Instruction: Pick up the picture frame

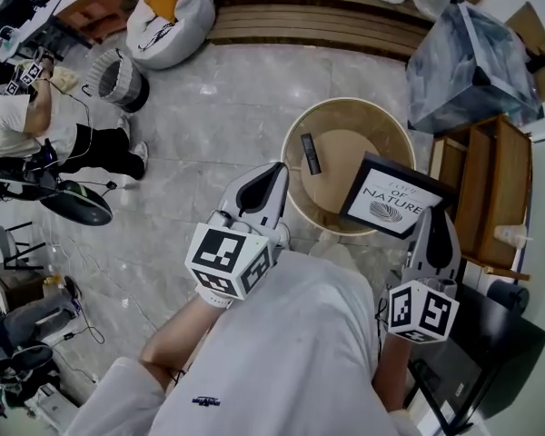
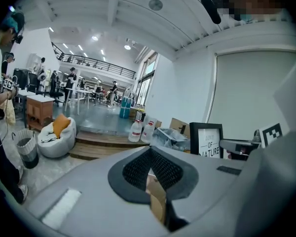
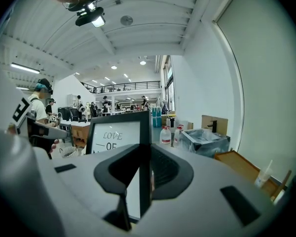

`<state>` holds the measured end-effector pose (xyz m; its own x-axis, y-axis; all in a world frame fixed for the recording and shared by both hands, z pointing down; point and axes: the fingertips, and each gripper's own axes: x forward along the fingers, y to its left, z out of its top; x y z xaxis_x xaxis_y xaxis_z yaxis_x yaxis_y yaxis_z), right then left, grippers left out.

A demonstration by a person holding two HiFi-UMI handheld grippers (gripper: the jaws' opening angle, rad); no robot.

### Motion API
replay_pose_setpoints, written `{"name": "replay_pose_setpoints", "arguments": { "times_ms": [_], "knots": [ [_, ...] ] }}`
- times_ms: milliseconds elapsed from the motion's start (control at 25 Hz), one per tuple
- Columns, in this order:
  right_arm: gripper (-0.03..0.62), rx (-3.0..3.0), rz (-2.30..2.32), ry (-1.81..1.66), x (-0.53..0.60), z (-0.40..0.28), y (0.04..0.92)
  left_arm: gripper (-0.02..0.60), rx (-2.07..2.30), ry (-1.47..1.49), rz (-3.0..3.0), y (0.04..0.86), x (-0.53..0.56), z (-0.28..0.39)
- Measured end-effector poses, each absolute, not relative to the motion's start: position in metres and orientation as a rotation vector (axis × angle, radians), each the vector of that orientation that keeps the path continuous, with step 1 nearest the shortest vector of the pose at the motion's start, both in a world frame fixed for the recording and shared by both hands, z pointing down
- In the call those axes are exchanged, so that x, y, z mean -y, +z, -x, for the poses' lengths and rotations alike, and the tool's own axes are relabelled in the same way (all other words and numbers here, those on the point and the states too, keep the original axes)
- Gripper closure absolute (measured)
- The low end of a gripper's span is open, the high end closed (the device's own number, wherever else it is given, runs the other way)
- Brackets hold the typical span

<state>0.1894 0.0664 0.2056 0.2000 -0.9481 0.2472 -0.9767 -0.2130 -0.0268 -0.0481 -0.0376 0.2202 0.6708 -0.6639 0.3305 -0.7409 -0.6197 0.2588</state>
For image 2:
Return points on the blue water bottle pack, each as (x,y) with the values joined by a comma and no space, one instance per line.
(125,107)

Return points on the cardboard box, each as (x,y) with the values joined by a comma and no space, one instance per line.
(175,125)

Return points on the wooden steps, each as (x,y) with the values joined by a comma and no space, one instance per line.
(106,144)

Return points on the round wooden table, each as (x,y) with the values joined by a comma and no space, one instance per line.
(156,202)

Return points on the orange cushion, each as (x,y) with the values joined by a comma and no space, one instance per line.
(61,126)

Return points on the black balcony railing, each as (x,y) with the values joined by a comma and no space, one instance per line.
(101,65)

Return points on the grey marble box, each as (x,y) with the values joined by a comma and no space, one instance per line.
(170,138)

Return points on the wooden cabinet with white top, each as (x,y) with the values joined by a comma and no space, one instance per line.
(39,112)

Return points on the black faucet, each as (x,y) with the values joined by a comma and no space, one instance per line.
(182,130)

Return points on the person's right hand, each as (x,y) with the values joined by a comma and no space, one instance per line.
(229,154)

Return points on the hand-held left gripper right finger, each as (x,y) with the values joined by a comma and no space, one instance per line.
(175,176)

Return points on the round ceiling speaker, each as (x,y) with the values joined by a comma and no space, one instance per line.
(155,4)

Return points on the white beanbag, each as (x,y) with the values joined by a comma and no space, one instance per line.
(56,144)

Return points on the black framed nature poster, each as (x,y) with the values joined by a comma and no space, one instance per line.
(208,142)

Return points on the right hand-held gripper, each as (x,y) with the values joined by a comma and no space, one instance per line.
(239,143)

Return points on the striped laundry basket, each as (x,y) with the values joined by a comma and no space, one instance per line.
(27,149)

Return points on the clear water jug red label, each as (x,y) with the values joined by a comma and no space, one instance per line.
(135,132)
(148,132)

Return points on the white table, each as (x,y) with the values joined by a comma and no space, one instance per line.
(79,92)

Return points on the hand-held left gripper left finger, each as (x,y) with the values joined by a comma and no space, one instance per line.
(130,176)

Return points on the black head-mounted camera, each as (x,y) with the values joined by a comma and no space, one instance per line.
(210,7)

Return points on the black office chair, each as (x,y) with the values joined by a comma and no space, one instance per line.
(55,92)

